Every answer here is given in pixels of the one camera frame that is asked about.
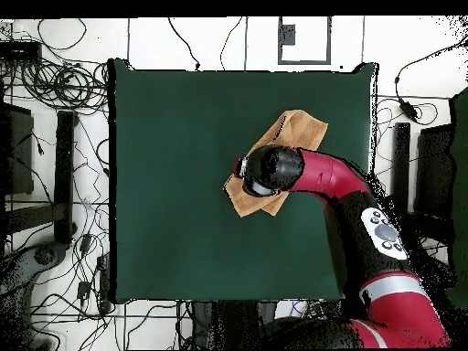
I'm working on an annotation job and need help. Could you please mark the tan terry towel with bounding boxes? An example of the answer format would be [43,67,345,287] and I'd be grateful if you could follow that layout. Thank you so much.
[223,109,329,218]

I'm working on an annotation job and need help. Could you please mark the dark green fabric item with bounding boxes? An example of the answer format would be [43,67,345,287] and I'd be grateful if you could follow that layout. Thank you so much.
[443,87,468,310]

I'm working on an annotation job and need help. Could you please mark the coiled black cables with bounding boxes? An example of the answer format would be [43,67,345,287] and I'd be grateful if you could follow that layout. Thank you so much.
[20,59,110,111]

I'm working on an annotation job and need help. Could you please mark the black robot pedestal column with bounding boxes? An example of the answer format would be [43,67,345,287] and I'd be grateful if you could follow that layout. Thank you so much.
[191,301,279,350]

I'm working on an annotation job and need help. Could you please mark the flat black device box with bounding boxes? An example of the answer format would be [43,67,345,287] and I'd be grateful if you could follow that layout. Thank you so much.
[0,40,43,62]

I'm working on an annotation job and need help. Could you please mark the black power adapter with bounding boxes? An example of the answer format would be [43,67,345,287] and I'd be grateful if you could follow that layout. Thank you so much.
[398,97,420,122]
[76,280,91,302]

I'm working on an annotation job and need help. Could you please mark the black upright stand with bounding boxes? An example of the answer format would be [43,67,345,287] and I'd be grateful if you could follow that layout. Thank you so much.
[53,110,79,245]
[392,122,411,213]

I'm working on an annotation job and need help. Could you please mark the dark green table cloth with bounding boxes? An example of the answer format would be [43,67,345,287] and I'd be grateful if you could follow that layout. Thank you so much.
[108,58,379,304]

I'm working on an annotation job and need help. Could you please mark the dark pedestal leg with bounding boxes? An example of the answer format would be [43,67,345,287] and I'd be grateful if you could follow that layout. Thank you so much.
[0,242,69,293]

